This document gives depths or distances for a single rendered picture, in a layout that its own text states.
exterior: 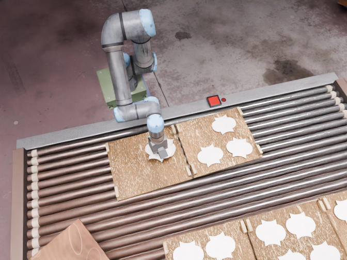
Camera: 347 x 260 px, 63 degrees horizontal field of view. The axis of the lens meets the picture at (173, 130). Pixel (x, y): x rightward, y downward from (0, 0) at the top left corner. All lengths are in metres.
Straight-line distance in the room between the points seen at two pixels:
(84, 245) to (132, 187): 0.37
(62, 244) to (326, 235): 1.25
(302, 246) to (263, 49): 2.46
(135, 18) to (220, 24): 2.52
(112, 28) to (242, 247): 1.16
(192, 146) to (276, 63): 2.03
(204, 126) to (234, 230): 0.61
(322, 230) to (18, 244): 1.47
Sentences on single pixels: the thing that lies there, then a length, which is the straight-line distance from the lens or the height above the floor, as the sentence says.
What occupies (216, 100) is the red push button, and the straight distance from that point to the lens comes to 1.80.
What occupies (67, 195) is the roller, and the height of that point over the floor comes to 0.92.
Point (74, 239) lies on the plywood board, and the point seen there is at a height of 1.04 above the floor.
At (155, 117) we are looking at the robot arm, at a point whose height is 1.30.
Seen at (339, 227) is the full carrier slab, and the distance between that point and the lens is 1.68.
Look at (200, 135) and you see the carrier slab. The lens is 1.65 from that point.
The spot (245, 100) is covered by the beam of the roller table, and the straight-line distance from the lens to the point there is 1.85.
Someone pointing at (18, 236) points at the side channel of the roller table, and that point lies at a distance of 1.64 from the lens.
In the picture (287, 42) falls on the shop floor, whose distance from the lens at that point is 3.71.
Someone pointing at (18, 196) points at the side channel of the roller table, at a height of 0.95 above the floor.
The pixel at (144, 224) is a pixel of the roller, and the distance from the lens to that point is 1.50.
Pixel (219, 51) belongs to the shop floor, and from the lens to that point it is 3.40.
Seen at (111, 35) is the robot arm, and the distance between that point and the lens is 1.30.
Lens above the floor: 2.39
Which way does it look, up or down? 61 degrees down
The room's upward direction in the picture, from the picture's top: 1 degrees counter-clockwise
